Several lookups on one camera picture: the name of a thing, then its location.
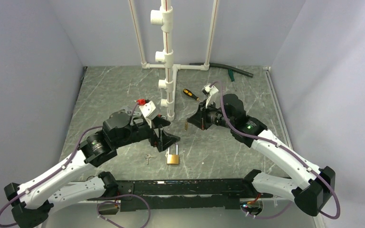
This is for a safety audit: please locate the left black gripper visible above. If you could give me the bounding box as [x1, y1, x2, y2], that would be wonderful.
[115, 114, 180, 151]

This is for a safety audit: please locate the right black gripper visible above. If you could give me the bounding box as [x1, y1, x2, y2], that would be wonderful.
[187, 98, 234, 130]

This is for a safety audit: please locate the silver key bunch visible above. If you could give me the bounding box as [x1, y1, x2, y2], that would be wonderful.
[145, 154, 156, 165]

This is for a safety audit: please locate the large brass padlock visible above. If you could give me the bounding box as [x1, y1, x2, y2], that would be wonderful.
[165, 144, 179, 165]

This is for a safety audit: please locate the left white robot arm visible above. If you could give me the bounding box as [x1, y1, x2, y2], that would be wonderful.
[4, 111, 180, 228]

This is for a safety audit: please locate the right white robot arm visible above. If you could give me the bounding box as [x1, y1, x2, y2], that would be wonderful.
[187, 94, 336, 217]

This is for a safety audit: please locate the yellow black screwdriver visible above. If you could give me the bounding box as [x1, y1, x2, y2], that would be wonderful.
[183, 88, 201, 102]

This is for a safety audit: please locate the green screwdriver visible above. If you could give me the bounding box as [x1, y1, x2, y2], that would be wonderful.
[228, 69, 237, 92]

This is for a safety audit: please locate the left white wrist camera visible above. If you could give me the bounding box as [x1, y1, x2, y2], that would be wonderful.
[137, 99, 160, 128]

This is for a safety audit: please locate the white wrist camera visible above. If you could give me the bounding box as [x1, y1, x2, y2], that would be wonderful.
[137, 99, 160, 128]
[202, 83, 219, 108]

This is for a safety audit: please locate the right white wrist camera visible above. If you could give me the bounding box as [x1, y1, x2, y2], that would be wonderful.
[202, 83, 219, 108]

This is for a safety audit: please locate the red handled adjustable wrench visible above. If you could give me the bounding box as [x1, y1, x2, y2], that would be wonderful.
[120, 105, 141, 115]

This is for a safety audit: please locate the black hose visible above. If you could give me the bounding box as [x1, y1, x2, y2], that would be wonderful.
[189, 62, 254, 78]

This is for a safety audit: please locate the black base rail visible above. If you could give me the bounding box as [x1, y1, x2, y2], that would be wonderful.
[86, 178, 273, 212]

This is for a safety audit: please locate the white PVC pipe frame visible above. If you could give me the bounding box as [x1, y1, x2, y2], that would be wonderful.
[128, 0, 219, 121]

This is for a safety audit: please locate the aluminium frame rail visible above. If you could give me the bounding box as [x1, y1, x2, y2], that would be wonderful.
[31, 182, 327, 228]

